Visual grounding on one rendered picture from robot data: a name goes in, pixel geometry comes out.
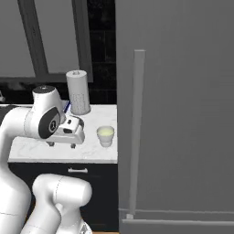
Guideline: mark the glass of lemonade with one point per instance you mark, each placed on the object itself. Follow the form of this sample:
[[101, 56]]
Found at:
[[105, 136]]

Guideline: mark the black drawer front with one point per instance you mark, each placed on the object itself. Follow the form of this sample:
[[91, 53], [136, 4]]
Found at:
[[91, 174]]

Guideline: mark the grey wall cupboard door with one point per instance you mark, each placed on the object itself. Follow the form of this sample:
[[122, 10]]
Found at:
[[61, 36], [18, 36]]

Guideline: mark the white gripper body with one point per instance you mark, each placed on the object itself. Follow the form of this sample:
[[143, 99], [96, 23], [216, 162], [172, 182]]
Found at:
[[73, 136]]

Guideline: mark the white paper towel roll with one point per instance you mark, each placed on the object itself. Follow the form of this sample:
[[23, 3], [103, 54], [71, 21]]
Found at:
[[78, 92]]

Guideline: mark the grey fridge bottom drawer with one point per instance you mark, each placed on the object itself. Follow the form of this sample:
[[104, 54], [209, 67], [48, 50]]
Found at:
[[178, 226]]

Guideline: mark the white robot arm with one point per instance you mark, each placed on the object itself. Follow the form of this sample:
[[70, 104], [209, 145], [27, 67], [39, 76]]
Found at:
[[18, 158]]

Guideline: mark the blue and white object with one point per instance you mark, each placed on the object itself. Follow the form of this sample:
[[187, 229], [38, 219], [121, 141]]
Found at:
[[66, 106]]

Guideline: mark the grey fridge door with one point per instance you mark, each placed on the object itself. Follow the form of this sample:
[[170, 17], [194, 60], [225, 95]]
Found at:
[[179, 106]]

